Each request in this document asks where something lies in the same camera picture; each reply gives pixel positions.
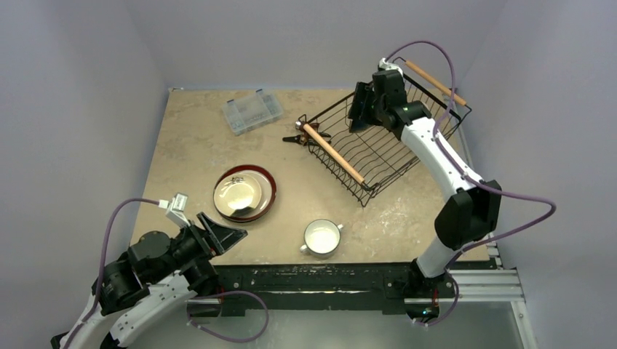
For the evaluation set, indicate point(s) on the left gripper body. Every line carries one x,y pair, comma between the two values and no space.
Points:
194,243

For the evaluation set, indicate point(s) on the black wire dish rack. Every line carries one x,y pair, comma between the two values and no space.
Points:
375,153

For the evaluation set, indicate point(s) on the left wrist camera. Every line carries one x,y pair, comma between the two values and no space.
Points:
174,209

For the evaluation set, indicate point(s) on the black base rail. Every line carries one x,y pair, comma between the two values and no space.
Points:
380,286

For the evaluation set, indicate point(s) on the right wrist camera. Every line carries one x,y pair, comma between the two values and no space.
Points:
384,65

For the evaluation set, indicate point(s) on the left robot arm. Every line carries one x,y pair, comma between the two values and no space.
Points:
150,280

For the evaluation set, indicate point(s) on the beige round plate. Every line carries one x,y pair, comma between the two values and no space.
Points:
243,195

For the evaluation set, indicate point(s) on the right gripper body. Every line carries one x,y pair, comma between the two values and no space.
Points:
363,103

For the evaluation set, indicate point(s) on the white two-handled soup cup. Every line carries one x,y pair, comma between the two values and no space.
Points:
321,238

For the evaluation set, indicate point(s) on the clear plastic organizer box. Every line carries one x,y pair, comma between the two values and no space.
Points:
253,111

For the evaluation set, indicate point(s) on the red black lacquer plate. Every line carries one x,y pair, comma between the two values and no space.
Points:
256,168

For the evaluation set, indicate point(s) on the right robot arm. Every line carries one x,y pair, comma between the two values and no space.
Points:
471,204

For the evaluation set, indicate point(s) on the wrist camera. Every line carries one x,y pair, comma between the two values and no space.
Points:
384,65
174,209

